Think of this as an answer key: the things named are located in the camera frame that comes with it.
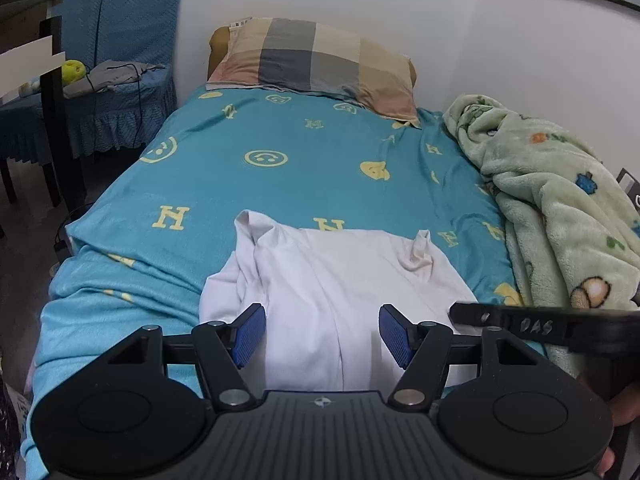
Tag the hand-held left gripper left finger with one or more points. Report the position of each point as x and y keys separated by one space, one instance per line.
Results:
x=248 y=335

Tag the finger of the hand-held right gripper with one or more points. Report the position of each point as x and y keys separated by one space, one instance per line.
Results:
x=510 y=322

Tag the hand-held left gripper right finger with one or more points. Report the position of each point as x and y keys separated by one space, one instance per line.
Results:
x=395 y=335

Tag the white shirt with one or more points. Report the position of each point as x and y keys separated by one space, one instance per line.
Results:
x=325 y=290

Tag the person's right hand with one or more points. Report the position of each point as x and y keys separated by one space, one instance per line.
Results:
x=627 y=405

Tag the green printed fleece blanket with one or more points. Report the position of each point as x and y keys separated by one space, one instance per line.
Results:
x=550 y=200

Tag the teal printed bed sheet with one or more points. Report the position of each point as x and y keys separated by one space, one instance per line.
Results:
x=300 y=190

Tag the plaid pillow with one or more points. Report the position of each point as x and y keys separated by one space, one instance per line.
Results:
x=310 y=57

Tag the brown cushion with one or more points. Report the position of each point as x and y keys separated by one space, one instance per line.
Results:
x=217 y=50

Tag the grey cloth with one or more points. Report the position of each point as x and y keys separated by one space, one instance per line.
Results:
x=110 y=75

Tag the yellow-green ball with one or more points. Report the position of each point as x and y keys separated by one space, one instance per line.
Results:
x=73 y=72

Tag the wooden desk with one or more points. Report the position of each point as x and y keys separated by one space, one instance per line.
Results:
x=30 y=15

